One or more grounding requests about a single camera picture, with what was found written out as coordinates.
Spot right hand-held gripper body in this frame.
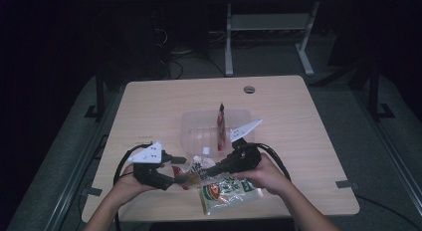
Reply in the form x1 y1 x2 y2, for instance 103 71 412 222
214 118 264 176

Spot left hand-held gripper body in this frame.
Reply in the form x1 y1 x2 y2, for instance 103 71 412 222
127 140 176 192

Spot white orange spouted pouch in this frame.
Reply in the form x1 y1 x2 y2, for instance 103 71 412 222
171 146 217 191

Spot red snack packet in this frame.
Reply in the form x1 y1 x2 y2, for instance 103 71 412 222
216 103 228 152

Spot clear plastic container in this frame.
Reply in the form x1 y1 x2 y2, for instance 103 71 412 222
179 109 256 159

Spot person's left hand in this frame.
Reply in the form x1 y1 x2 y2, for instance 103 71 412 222
110 162 167 207

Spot person's right hand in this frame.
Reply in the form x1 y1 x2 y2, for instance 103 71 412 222
232 151 295 197

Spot green white snack packet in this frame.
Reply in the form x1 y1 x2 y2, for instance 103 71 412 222
197 171 264 217

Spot grey tape strip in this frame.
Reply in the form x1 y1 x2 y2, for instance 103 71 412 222
334 179 360 190
81 187 104 197

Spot black metal stand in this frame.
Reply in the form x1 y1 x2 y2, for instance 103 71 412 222
366 61 396 121
84 63 107 121

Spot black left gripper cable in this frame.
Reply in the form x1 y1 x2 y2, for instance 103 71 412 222
111 142 154 231

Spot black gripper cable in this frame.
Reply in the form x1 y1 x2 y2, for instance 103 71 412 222
252 142 294 183
111 142 154 231

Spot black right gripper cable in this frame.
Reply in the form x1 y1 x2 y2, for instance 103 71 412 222
252 142 294 183

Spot grey metal floor rail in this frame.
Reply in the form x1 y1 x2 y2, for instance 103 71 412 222
42 90 115 231
352 90 422 209

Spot black floor cables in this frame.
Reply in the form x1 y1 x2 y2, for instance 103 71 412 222
150 10 227 80

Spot white metal table frame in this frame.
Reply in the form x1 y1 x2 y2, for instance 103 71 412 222
224 0 321 78

